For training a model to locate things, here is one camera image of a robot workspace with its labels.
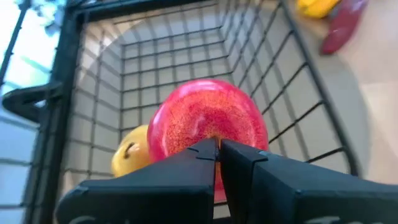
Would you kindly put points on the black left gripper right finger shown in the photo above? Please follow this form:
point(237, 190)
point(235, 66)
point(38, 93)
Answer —
point(295, 199)

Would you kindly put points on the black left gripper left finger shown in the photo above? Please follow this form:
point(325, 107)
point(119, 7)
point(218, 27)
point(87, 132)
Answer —
point(155, 193)

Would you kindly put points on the yellow pear with stem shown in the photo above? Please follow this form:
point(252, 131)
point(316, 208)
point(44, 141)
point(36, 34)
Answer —
point(133, 155)

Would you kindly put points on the red apple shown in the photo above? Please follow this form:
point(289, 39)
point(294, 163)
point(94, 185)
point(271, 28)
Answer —
point(205, 115)

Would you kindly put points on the red chili pepper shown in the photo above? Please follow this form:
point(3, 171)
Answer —
point(342, 28)

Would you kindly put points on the yellow bell pepper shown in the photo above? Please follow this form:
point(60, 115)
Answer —
point(317, 7)

